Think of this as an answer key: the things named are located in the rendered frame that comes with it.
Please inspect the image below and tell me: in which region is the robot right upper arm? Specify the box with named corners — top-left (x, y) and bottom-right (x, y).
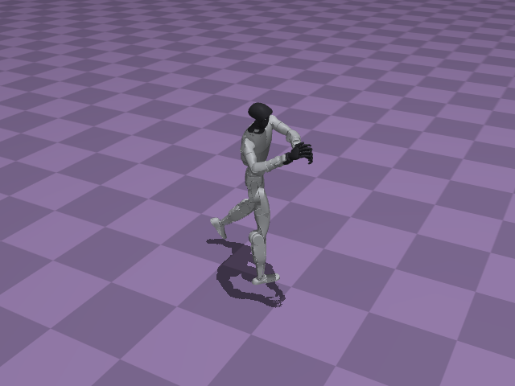
top-left (240, 138), bottom-right (265, 176)

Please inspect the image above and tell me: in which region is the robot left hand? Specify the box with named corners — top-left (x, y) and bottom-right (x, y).
top-left (295, 144), bottom-right (313, 164)

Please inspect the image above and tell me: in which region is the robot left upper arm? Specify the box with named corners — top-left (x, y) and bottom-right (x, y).
top-left (269, 115), bottom-right (291, 142)

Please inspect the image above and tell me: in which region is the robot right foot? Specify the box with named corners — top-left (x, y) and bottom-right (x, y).
top-left (252, 273), bottom-right (280, 285)

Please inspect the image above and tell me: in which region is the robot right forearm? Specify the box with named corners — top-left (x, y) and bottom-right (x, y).
top-left (252, 154), bottom-right (290, 172)

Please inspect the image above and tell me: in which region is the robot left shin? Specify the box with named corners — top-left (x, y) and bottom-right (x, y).
top-left (219, 203), bottom-right (254, 227)

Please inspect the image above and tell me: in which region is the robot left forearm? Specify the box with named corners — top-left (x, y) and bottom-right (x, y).
top-left (289, 129), bottom-right (301, 149)

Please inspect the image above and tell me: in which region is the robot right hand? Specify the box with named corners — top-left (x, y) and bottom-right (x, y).
top-left (282, 142), bottom-right (313, 165)

